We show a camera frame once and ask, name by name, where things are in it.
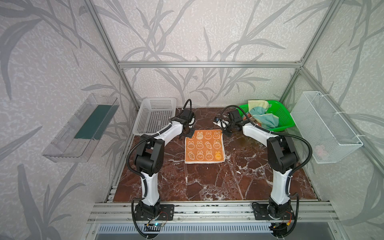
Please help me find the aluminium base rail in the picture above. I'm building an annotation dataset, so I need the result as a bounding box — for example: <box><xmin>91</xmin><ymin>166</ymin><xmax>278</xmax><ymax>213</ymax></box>
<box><xmin>87</xmin><ymin>201</ymin><xmax>340</xmax><ymax>238</ymax></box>

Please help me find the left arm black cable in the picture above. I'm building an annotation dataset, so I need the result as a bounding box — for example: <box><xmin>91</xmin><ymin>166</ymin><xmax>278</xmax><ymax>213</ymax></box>
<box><xmin>125</xmin><ymin>98</ymin><xmax>193</xmax><ymax>239</ymax></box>

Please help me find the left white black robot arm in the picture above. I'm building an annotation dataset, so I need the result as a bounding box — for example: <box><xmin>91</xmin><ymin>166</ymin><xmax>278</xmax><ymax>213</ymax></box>
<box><xmin>133</xmin><ymin>109</ymin><xmax>195</xmax><ymax>221</ymax></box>

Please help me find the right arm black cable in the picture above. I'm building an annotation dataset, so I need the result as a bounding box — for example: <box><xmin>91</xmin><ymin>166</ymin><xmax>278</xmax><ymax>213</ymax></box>
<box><xmin>219</xmin><ymin>104</ymin><xmax>313</xmax><ymax>238</ymax></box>

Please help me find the clear acrylic wall shelf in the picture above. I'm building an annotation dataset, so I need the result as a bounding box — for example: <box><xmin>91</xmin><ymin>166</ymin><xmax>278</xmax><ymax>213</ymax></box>
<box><xmin>42</xmin><ymin>94</ymin><xmax>120</xmax><ymax>163</ymax></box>

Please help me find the orange bunny pattern towel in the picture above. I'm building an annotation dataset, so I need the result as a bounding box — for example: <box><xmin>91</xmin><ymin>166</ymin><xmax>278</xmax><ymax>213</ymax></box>
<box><xmin>185</xmin><ymin>130</ymin><xmax>226</xmax><ymax>164</ymax></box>

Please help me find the green plastic basket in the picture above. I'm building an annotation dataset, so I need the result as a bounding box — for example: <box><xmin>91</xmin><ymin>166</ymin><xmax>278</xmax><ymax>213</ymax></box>
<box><xmin>240</xmin><ymin>100</ymin><xmax>295</xmax><ymax>132</ymax></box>

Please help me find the white wire mesh basket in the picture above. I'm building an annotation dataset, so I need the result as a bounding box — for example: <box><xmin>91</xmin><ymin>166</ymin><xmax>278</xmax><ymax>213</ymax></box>
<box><xmin>291</xmin><ymin>91</ymin><xmax>364</xmax><ymax>164</ymax></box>

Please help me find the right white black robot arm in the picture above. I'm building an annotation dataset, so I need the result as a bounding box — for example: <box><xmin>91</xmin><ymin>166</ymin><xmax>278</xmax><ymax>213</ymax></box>
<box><xmin>216</xmin><ymin>110</ymin><xmax>298</xmax><ymax>220</ymax></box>

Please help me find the white plastic basket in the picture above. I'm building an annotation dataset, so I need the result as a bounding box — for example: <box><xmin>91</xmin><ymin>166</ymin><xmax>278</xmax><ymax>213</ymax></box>
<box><xmin>133</xmin><ymin>97</ymin><xmax>177</xmax><ymax>136</ymax></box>

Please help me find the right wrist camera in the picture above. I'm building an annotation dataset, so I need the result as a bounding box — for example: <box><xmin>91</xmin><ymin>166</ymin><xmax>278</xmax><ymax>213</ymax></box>
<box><xmin>213</xmin><ymin>117</ymin><xmax>229</xmax><ymax>129</ymax></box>

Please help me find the pink object in wire basket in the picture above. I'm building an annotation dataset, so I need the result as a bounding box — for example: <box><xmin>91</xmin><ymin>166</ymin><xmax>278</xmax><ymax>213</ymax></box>
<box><xmin>315</xmin><ymin>145</ymin><xmax>330</xmax><ymax>161</ymax></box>

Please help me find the blue yellow towel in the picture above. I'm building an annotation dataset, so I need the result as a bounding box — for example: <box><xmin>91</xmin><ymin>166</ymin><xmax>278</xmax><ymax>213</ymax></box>
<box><xmin>248</xmin><ymin>100</ymin><xmax>279</xmax><ymax>129</ymax></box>

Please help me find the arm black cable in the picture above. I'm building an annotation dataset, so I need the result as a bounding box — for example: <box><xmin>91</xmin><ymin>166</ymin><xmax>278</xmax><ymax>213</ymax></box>
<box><xmin>219</xmin><ymin>104</ymin><xmax>313</xmax><ymax>238</ymax></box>
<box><xmin>125</xmin><ymin>98</ymin><xmax>193</xmax><ymax>239</ymax></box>

